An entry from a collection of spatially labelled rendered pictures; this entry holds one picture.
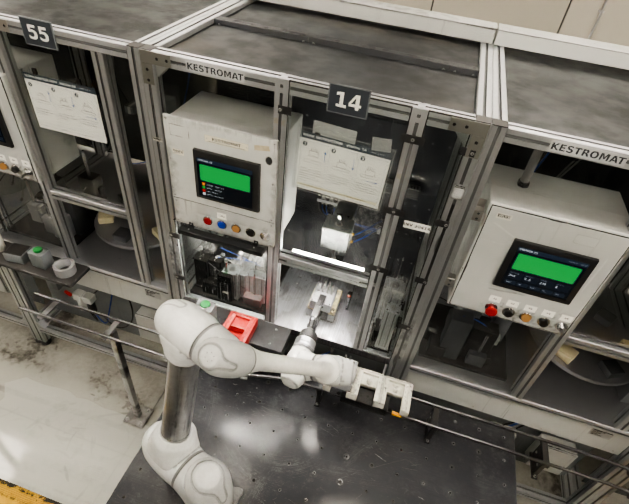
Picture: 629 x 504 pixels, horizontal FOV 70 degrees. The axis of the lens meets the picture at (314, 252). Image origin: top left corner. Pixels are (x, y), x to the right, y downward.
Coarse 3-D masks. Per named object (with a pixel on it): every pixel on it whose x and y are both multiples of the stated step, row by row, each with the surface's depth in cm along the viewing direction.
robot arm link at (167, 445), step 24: (168, 312) 132; (192, 312) 132; (168, 336) 131; (192, 336) 127; (168, 360) 140; (168, 384) 143; (192, 384) 144; (168, 408) 148; (192, 408) 152; (168, 432) 154; (192, 432) 161; (144, 456) 164; (168, 456) 156; (192, 456) 160; (168, 480) 158
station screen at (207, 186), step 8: (200, 160) 157; (208, 160) 156; (216, 168) 157; (224, 168) 156; (232, 168) 155; (240, 168) 154; (200, 176) 162; (248, 176) 156; (200, 184) 164; (208, 184) 163; (216, 184) 162; (200, 192) 167; (208, 192) 165; (216, 192) 164; (224, 192) 163; (232, 192) 162; (240, 192) 161; (248, 192) 160; (224, 200) 166; (232, 200) 164; (240, 200) 163; (248, 200) 162
